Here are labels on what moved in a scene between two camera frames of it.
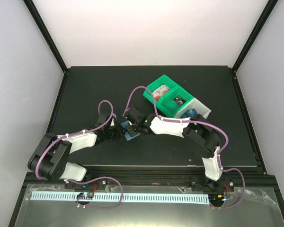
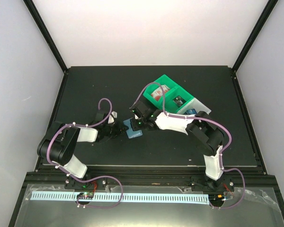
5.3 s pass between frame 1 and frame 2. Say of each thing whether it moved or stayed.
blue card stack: stayed
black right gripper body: moved
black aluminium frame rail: stayed
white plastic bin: stayed
